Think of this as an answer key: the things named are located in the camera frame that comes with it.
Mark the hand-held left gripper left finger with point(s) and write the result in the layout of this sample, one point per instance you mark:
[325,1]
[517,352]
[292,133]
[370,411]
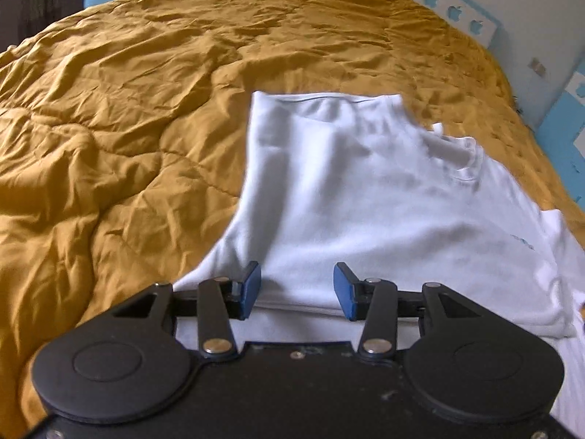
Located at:
[250,289]

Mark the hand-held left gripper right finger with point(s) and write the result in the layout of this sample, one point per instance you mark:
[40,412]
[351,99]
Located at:
[342,290]

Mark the white printed t-shirt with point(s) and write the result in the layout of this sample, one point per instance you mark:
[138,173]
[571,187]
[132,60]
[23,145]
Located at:
[347,192]

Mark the mustard yellow quilted blanket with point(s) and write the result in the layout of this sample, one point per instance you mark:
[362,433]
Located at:
[119,114]

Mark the white striped bed sheet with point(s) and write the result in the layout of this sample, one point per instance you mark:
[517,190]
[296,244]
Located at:
[571,375]

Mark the blue and white wardrobe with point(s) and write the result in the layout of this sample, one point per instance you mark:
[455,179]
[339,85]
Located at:
[564,146]

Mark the white headboard with apple cutouts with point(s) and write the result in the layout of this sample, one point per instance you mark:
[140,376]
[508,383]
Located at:
[438,0]

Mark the dark wooden cabinet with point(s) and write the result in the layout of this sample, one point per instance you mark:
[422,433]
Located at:
[41,13]

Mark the grey wall socket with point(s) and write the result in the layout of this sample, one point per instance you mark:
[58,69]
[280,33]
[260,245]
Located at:
[539,66]

